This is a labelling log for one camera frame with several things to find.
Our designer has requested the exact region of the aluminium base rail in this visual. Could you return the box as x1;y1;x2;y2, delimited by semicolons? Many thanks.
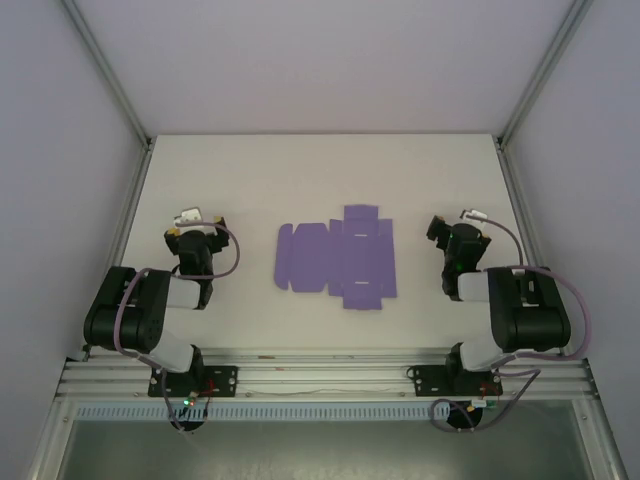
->
54;349;599;402

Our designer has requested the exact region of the aluminium right corner post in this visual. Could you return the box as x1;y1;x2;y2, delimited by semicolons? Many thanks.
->
497;0;595;150

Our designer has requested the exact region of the aluminium right side rail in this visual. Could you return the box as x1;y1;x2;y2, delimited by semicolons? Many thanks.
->
494;135;591;364

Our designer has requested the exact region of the aluminium left corner post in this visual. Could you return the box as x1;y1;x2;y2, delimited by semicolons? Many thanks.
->
60;0;154;151

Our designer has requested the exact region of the aluminium corner post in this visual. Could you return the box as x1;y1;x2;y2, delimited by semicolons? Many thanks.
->
60;0;154;151
497;0;595;150

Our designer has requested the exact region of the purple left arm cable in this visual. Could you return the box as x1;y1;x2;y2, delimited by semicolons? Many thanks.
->
113;222;245;432

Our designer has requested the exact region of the grey metal panel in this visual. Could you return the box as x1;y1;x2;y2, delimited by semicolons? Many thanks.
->
29;399;629;480

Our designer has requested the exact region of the purple cardboard box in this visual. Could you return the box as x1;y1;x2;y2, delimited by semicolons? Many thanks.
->
273;203;399;312

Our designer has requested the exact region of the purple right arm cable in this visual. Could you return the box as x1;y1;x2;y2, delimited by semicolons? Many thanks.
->
430;212;594;434

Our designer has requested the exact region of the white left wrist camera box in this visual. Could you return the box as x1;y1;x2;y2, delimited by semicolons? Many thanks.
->
172;207;205;228

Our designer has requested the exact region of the grey slotted cable duct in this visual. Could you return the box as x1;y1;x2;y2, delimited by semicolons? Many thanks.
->
74;403;501;423

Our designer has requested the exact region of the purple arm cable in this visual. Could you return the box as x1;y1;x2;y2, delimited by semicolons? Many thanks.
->
430;212;594;434
113;222;245;432

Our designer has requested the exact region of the black round cable grommet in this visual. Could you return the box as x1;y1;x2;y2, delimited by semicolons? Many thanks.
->
169;417;206;434
443;402;484;434

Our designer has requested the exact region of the aluminium left side rail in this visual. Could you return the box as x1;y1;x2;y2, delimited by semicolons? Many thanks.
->
63;137;154;362

